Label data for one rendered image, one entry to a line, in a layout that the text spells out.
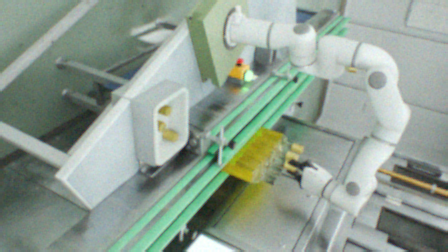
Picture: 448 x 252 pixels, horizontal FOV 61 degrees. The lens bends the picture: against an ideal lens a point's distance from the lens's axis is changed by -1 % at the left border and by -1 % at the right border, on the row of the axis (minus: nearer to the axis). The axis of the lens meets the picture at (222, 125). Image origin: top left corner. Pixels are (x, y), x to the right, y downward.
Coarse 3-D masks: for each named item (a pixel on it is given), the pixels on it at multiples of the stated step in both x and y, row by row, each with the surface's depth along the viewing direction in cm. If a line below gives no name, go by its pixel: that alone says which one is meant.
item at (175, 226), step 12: (300, 84) 210; (276, 120) 177; (216, 180) 140; (204, 192) 134; (192, 204) 129; (180, 216) 124; (168, 228) 120; (180, 228) 120; (156, 240) 116; (168, 240) 116
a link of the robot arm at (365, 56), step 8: (360, 48) 118; (368, 48) 118; (376, 48) 119; (360, 56) 118; (368, 56) 118; (376, 56) 118; (384, 56) 119; (352, 64) 121; (360, 64) 120; (368, 64) 119; (376, 64) 120; (384, 64) 119; (392, 64) 120
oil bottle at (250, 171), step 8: (232, 160) 140; (240, 160) 140; (248, 160) 141; (224, 168) 142; (232, 168) 140; (240, 168) 138; (248, 168) 137; (256, 168) 137; (240, 176) 139; (248, 176) 137; (256, 176) 136
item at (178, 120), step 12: (180, 96) 124; (156, 108) 110; (180, 108) 126; (156, 120) 112; (168, 120) 131; (180, 120) 129; (156, 132) 114; (180, 132) 132; (156, 144) 116; (168, 144) 130; (180, 144) 131; (156, 156) 118; (168, 156) 125
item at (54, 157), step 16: (96, 0) 160; (80, 16) 155; (48, 32) 148; (64, 32) 151; (176, 32) 136; (32, 48) 143; (160, 48) 132; (16, 64) 138; (144, 64) 128; (0, 80) 134; (0, 128) 119; (16, 144) 115; (32, 144) 113; (80, 144) 111; (48, 160) 109; (64, 160) 108
